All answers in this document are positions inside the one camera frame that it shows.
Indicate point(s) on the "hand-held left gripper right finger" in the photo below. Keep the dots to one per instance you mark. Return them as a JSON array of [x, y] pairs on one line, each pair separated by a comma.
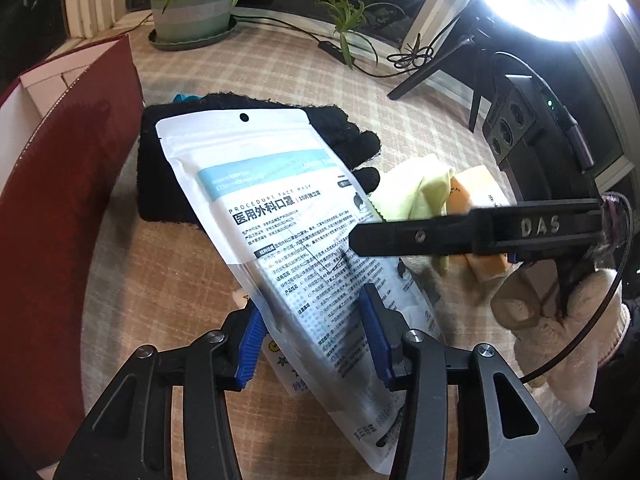
[[375, 332]]

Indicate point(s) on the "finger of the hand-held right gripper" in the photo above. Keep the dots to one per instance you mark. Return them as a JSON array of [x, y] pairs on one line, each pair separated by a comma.
[[450, 235]]

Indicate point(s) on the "white face mask pouch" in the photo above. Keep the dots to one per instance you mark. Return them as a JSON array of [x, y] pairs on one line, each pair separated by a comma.
[[280, 210]]

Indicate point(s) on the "red cardboard box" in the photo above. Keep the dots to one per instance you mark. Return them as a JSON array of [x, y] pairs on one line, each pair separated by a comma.
[[60, 220]]

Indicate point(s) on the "small spider plantlet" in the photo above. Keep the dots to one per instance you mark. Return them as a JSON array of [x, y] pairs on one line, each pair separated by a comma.
[[345, 25]]

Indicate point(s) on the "person's right forearm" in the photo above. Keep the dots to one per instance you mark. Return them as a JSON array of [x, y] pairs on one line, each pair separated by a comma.
[[631, 355]]

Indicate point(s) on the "black knit glove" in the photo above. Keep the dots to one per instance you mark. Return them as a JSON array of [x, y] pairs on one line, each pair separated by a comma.
[[155, 170]]

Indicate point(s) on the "orange packet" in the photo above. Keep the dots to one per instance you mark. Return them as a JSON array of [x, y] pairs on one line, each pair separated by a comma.
[[475, 187]]

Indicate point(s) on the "potted spider plant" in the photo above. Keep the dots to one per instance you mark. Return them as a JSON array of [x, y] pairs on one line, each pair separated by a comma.
[[192, 7]]

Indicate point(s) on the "yellow-green cloth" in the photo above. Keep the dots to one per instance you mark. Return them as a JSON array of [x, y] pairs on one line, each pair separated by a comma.
[[425, 185]]

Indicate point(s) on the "person's right hand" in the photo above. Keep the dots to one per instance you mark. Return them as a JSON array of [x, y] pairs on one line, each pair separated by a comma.
[[565, 355]]

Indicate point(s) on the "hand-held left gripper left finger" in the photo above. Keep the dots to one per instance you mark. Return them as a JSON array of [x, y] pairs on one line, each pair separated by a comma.
[[250, 346]]

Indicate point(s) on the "white star print packet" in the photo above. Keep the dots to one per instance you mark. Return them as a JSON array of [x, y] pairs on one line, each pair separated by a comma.
[[290, 365]]

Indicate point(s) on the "green plant saucer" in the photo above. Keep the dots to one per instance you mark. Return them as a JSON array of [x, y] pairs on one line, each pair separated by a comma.
[[165, 44]]

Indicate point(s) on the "black tripod stand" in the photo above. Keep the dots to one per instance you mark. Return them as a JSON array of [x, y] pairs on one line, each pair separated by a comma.
[[425, 72]]

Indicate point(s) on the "blue fabric item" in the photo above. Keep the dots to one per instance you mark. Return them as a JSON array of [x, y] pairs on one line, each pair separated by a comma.
[[187, 97]]

